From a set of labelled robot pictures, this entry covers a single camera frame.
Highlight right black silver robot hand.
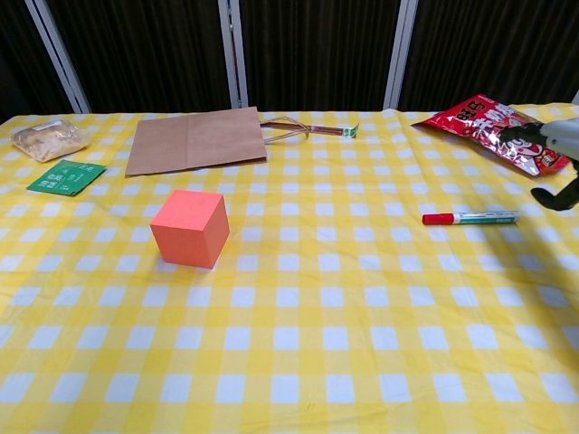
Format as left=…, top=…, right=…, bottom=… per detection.
left=497, top=116, right=579, bottom=212

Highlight red capped marker pen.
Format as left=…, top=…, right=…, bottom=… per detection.
left=422, top=209, right=520, bottom=226

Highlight pink orange cube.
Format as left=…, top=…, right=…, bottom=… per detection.
left=149, top=189, right=231, bottom=270

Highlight red snack bag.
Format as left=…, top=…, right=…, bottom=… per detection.
left=410, top=93, right=574, bottom=180

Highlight brown ribbon with green tag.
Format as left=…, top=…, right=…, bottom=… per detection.
left=307, top=122, right=361, bottom=139

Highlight yellow white checked tablecloth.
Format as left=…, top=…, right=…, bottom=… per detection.
left=0, top=102, right=579, bottom=434

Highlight brown paper bag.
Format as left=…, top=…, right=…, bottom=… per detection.
left=125, top=106, right=313, bottom=176

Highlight black pleated curtain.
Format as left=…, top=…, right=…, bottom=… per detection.
left=0, top=0, right=579, bottom=124

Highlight green sachet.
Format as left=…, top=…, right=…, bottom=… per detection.
left=25, top=159, right=108, bottom=198

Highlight clear packet of biscuits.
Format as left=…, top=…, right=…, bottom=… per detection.
left=11, top=118, right=90, bottom=163

